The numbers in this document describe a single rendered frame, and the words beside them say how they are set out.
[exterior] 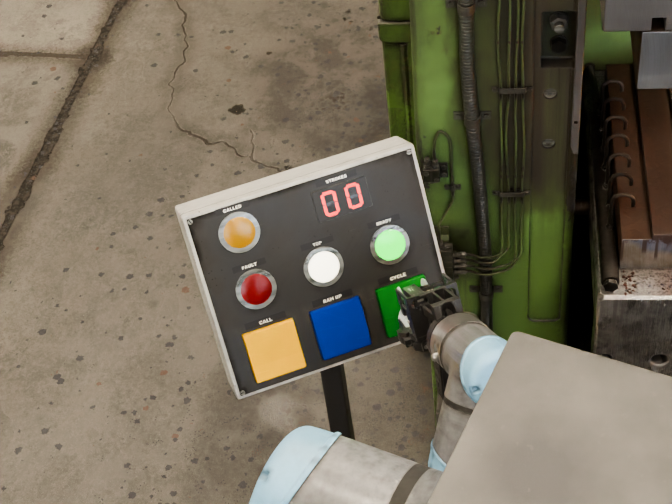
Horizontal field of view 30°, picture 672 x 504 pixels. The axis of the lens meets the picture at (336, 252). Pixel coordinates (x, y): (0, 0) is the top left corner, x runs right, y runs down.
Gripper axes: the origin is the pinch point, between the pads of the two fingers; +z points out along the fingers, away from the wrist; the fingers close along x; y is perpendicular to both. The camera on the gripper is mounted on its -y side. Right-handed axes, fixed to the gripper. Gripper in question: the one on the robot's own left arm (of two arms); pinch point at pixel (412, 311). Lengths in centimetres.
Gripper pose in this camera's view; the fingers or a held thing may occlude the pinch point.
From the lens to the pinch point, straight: 178.0
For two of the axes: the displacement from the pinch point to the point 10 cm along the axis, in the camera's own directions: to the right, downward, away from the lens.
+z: -2.4, -2.3, 9.4
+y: -2.5, -9.2, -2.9
